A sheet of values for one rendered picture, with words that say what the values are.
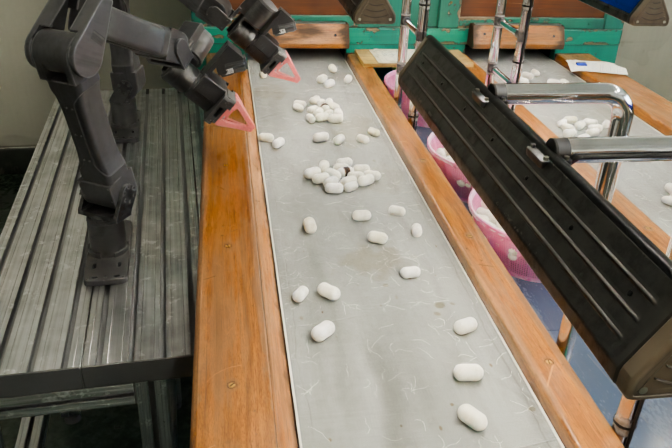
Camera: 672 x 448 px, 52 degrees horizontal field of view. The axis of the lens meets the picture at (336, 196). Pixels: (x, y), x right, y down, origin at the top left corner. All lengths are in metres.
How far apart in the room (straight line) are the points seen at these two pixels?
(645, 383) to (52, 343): 0.85
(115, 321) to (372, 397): 0.44
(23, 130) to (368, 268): 2.30
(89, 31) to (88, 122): 0.15
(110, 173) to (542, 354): 0.72
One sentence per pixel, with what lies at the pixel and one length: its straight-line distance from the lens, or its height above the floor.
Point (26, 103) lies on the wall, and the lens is 3.15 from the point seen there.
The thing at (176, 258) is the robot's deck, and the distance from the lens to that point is 1.26.
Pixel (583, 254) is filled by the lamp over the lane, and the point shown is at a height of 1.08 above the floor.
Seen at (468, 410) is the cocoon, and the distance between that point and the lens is 0.85.
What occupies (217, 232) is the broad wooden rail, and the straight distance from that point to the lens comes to 1.14.
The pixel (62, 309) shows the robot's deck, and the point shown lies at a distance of 1.18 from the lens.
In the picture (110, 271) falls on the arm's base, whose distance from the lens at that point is 1.23.
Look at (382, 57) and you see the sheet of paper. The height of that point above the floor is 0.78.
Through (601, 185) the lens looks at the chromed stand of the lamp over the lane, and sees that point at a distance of 0.86.
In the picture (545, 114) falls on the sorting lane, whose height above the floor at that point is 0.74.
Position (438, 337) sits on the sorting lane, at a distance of 0.98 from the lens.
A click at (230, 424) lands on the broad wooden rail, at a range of 0.81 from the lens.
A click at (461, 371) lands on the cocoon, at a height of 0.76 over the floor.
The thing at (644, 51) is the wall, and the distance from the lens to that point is 3.77.
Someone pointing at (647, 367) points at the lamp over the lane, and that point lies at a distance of 0.47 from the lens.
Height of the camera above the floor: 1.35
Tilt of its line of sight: 27 degrees down
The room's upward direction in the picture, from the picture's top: 3 degrees clockwise
